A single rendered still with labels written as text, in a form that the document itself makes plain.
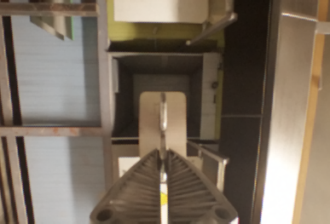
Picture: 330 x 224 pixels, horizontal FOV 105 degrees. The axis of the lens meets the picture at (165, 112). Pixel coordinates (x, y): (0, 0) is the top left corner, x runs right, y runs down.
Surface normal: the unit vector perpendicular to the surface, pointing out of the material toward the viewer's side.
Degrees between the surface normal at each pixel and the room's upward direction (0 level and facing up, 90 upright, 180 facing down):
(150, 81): 90
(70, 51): 90
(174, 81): 90
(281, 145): 79
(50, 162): 90
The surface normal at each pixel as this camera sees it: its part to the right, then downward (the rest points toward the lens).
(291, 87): 0.22, 0.11
